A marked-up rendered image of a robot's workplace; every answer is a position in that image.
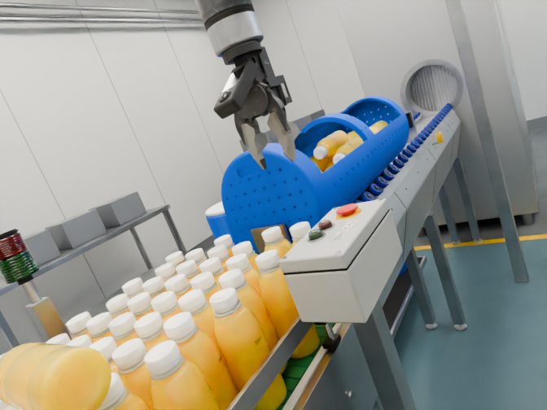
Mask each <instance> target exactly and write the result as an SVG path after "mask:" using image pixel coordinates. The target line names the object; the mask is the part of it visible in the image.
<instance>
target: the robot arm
mask: <svg viewBox="0 0 547 410"><path fill-rule="evenodd" d="M195 2H196V5H197V7H198V9H199V13H200V15H201V18H202V20H203V24H204V26H205V28H206V30H207V33H208V36H209V39H210V41H211V43H212V47H213V49H214V51H215V54H216V56H217V57H221V58H223V61H224V63H225V65H232V64H234V65H235V67H236V68H234V69H233V70H232V72H231V73H230V76H229V78H228V80H227V82H226V83H225V86H224V88H223V90H222V91H221V95H220V97H219V99H218V100H217V103H216V105H215V107H214V108H213V110H214V111H215V112H216V113H217V114H218V115H219V116H220V117H221V118H222V119H225V118H226V117H228V116H231V115H233V114H234V123H235V127H236V129H237V131H238V134H239V136H240V137H241V139H242V141H243V144H244V145H245V146H246V147H247V149H248V151H249V152H250V154H251V155H252V157H253V159H254V160H255V161H256V162H257V163H258V164H259V165H260V167H261V168H262V169H264V170H265V169H267V167H266V162H265V158H264V156H263V155H262V151H263V149H264V148H265V147H266V146H267V144H268V138H267V136H266V134H265V133H262V132H261V131H260V127H259V124H258V121H257V120H256V118H258V117H260V116H267V115H268V114H270V115H269V118H268V122H267V125H268V126H269V128H270V130H272V131H273V132H274V133H275V134H276V136H277V138H278V143H279V144H280V145H281V146H282V148H283V152H284V153H283V154H284V155H285V156H286V157H287V158H288V159H289V160H291V161H292V162H293V161H295V139H296V138H297V136H298V135H299V133H300V131H299V129H298V127H297V125H296V124H293V123H291V122H289V121H287V113H286V108H285V106H286V105H287V104H288V103H292V99H291V95H290V92H289V90H288V88H287V83H286V81H285V78H284V75H281V76H275V75H274V70H273V68H272V66H271V63H270V61H269V56H268V54H267V52H266V49H265V47H264V46H261V45H260V42H262V40H263V39H264V35H263V33H262V30H261V28H260V24H259V21H258V19H257V17H256V13H255V11H254V7H253V5H252V1H251V0H195ZM282 83H284V85H285V88H286V91H287V94H288V97H287V98H286V97H285V94H284V92H283V89H282V86H281V84H282Z"/></svg>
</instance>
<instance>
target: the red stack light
mask: <svg viewBox="0 0 547 410"><path fill-rule="evenodd" d="M26 250H28V247H27V245H26V242H25V241H24V239H23V237H22V235H21V233H16V234H13V235H11V236H10V237H7V238H4V239H2V240H0V261H3V260H6V259H8V258H11V257H12V256H14V255H18V254H19V253H21V252H23V251H26Z"/></svg>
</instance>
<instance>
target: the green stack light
mask: <svg viewBox="0 0 547 410"><path fill-rule="evenodd" d="M38 270H39V267H38V265H37V263H36V262H35V259H34V258H33V255H32V254H31V252H30V250H29V249H28V250H26V251H23V252H21V253H19V254H18V255H14V256H12V257H11V258H8V259H6V260H3V261H0V273H1V275H2V277H3V278H4V281H5V282H6V283H7V284H11V283H14V282H16V281H19V280H22V279H24V278H26V277H28V276H30V275H32V274H34V273H35V272H37V271H38Z"/></svg>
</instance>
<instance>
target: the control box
mask: <svg viewBox="0 0 547 410"><path fill-rule="evenodd" d="M356 204H357V206H358V208H357V209H356V210H354V213H353V214H351V215H349V216H342V215H338V214H336V210H337V209H338V208H340V207H334V208H333V209H332V210H331V211H329V212H328V213H327V214H326V215H325V216H324V217H323V218H322V219H321V220H320V221H319V222H321V221H323V220H330V221H331V222H332V226H331V227H329V228H327V229H321V231H322V232H323V235H322V236H321V237H319V238H317V239H313V240H310V239H309V232H310V231H312V230H314V229H319V228H318V224H319V222H318V223H317V224H316V225H315V226H314V227H313V228H312V229H311V230H310V231H309V232H308V233H307V234H306V235H305V236H304V237H302V238H301V239H300V240H299V241H298V242H297V243H296V244H295V245H294V246H293V247H292V248H291V249H290V250H289V251H288V252H287V253H286V254H285V255H284V256H283V257H282V258H281V259H280V260H279V261H278V263H279V265H280V268H281V270H282V272H283V274H284V275H285V276H284V277H285V279H286V282H287V285H288V288H289V290H290V292H291V296H292V298H293V300H294V302H295V306H296V308H297V311H298V313H299V315H300V319H301V320H302V321H303V322H328V323H366V322H367V320H368V318H369V316H370V313H371V312H372V310H373V308H374V306H375V304H376V303H377V301H378V299H379V296H380V295H381V293H382V291H383V289H384V287H385V285H386V284H387V281H388V279H389V277H390V276H391V274H392V271H393V270H394V268H395V266H396V264H397V262H398V260H399V258H400V256H401V254H402V252H403V250H402V247H401V244H400V239H399V237H398V234H397V231H396V226H395V224H394V221H393V218H392V214H391V212H390V210H389V208H390V207H389V205H388V201H387V199H386V198H381V199H377V200H373V201H369V202H363V203H356ZM354 220H355V221H354ZM349 221H350V222H349ZM353 221H354V222H353ZM349 224H350V225H349ZM345 226H346V227H345ZM349 226H350V227H349ZM344 227H345V228H347V229H345V228H344ZM344 230H346V231H344ZM341 231H342V232H341ZM343 232H345V233H343ZM339 234H342V235H343V236H342V235H340V236H339ZM336 236H337V239H336ZM341 236H342V237H341Z"/></svg>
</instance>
